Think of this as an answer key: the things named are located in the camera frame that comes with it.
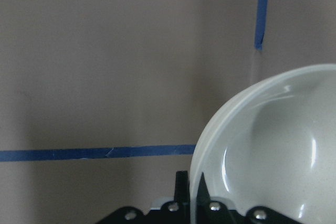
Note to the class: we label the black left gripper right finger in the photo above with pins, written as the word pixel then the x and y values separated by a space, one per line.
pixel 202 201

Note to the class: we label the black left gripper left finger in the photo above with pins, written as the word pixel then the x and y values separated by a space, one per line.
pixel 181 187

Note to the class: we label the cream ceramic bowl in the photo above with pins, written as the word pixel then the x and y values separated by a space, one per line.
pixel 273 145

